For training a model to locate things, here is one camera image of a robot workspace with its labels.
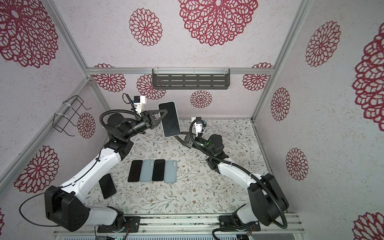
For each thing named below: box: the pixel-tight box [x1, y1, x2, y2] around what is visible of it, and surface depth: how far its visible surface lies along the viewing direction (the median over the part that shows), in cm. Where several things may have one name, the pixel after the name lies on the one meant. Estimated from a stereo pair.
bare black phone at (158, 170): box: [152, 159, 166, 181], surface depth 95 cm
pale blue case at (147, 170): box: [139, 159, 155, 183], surface depth 94 cm
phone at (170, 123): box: [158, 101, 181, 137], surface depth 63 cm
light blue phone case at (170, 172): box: [164, 160, 177, 183], surface depth 95 cm
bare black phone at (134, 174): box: [127, 160, 143, 182], surface depth 92 cm
